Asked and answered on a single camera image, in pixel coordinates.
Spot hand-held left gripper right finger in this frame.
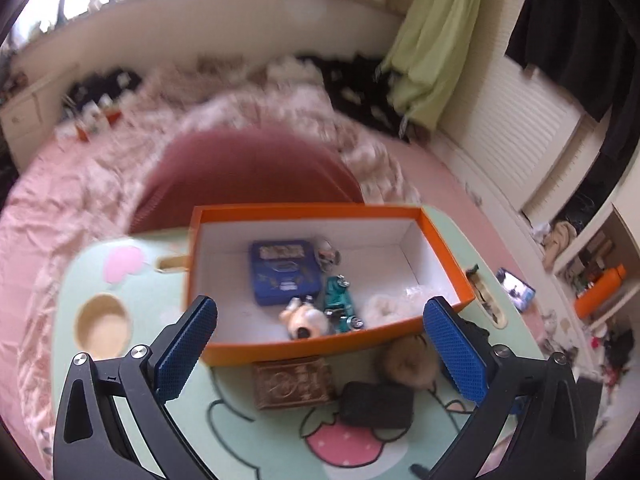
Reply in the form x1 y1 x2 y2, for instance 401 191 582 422
422 296 587 480

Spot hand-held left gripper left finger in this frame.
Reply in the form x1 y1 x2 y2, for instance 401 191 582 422
52 295 219 480

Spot brown fluffy scrunchie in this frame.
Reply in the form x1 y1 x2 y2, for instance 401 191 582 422
375 336 441 390

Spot orange cardboard box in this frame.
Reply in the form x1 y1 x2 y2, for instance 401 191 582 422
186 203 476 367

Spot white fluffy scrunchie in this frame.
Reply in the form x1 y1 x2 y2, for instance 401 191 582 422
361 292 426 328

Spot black case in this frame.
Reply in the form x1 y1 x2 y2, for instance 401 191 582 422
340 381 415 430

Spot brown playing card box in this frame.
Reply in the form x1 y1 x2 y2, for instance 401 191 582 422
251 355 335 411

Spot blue metal tin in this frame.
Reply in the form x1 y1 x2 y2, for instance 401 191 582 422
248 239 323 307

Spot cartoon figure keychain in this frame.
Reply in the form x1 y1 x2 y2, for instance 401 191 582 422
279 296 331 341

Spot teal toy car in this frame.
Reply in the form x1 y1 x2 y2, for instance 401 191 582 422
322 275 367 333

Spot green cartoon desktop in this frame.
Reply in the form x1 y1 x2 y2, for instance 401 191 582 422
52 205 548 480

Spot smartphone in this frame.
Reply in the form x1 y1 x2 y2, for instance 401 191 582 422
496 267 537 313

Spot beige cloth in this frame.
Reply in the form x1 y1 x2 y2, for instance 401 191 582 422
542 220 578 271

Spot orange bottle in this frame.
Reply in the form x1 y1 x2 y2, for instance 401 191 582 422
574 263 627 318

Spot pink bed sheet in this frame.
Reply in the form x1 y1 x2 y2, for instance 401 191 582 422
0 130 616 480

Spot pink crumpled blanket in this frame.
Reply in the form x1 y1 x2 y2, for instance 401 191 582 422
0 60 416 441

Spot red pillow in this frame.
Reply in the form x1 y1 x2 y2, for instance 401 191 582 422
129 127 366 235

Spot white shelf unit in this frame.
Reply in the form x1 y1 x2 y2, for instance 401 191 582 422
550 205 640 341

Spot white louvered cabinet door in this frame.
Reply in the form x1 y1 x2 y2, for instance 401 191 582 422
440 55 586 211

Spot orange tissue pack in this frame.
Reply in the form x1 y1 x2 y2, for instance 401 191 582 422
75 110 123 141

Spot black striped clothes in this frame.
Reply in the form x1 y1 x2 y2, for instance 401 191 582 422
65 67 143 108

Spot black clothes pile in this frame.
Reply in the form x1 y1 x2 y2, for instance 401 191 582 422
295 52 426 136

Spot white drawer cabinet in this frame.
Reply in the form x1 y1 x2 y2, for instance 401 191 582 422
0 77 66 171

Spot green hanging garment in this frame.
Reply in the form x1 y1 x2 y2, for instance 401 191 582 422
376 0 496 133

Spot black hanging garment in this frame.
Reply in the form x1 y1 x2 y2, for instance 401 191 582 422
505 0 640 121

